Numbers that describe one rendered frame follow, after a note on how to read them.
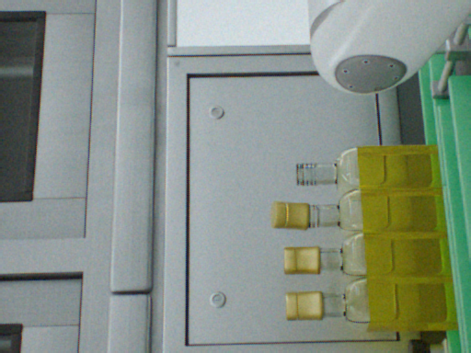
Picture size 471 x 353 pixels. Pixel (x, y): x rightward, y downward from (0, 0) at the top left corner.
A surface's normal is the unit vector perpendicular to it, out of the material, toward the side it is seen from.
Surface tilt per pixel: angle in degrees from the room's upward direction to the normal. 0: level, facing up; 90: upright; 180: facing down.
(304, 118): 90
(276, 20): 90
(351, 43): 71
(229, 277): 90
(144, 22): 90
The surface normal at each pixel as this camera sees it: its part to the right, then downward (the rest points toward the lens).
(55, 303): 0.01, -0.42
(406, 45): 0.08, 0.87
